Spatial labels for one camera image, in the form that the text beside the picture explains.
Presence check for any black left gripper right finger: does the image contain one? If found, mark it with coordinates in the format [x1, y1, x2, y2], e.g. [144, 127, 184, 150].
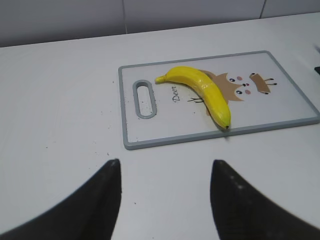
[210, 159, 320, 240]

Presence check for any black knife stand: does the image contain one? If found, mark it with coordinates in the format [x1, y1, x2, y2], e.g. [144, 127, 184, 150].
[313, 44, 320, 76]

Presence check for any white grey-rimmed cutting board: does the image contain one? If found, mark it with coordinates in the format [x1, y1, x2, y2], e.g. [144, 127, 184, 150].
[118, 50, 320, 150]

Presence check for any yellow plastic banana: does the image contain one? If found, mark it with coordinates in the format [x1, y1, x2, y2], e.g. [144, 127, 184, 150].
[155, 66, 231, 130]

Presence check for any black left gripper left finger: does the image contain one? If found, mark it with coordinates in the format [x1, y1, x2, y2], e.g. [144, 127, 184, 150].
[0, 159, 122, 240]

